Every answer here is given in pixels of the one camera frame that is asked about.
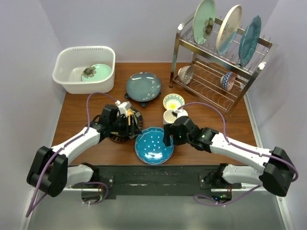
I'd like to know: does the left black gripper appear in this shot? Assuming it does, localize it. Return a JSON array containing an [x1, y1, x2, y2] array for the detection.
[[109, 114, 142, 136]]

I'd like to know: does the blue dotted scalloped plate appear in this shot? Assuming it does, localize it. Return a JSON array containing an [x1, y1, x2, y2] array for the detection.
[[135, 127, 174, 165]]

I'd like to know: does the blue-grey blossom plate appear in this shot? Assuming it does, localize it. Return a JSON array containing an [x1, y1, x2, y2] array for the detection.
[[125, 72, 162, 103]]

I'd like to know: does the mint green flower plate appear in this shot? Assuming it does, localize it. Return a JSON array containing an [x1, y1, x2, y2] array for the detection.
[[81, 64, 112, 82]]

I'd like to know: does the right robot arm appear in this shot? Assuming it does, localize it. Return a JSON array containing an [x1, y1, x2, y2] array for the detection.
[[163, 116, 298, 197]]

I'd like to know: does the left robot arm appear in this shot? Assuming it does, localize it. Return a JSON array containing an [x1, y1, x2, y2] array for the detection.
[[26, 103, 143, 197]]

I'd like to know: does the white plastic bin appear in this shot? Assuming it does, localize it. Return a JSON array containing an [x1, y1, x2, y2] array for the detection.
[[52, 46, 116, 94]]

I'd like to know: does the woven straw round mat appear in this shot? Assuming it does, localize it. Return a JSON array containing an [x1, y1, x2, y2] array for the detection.
[[107, 107, 135, 136]]

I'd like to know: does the black patterned rim plate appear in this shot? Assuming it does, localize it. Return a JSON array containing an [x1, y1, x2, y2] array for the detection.
[[108, 106, 143, 142]]

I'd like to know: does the white ceramic mug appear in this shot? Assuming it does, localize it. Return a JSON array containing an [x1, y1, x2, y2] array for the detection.
[[163, 109, 175, 125]]

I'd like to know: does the yellow teal patterned bowl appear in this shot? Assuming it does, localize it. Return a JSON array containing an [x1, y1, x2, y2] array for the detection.
[[163, 93, 185, 110]]

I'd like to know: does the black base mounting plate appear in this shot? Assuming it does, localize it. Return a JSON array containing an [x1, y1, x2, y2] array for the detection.
[[71, 164, 243, 201]]

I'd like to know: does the brown patterned bowl in rack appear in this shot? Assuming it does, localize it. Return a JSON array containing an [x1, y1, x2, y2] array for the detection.
[[178, 65, 194, 85]]

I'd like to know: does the steel dish rack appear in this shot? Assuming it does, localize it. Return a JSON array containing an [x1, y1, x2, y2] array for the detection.
[[169, 16, 279, 123]]

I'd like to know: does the blue red bowl in rack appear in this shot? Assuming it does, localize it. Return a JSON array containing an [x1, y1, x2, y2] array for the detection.
[[220, 72, 237, 92]]

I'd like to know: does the mint flower plate in rack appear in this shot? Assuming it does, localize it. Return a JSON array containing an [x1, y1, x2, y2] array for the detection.
[[192, 0, 216, 45]]

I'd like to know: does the beige blue plate in rack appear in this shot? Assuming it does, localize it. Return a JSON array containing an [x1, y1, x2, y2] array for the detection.
[[215, 5, 242, 55]]

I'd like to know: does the teal scalloped plate in rack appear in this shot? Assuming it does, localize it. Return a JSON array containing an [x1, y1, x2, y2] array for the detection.
[[238, 15, 262, 67]]

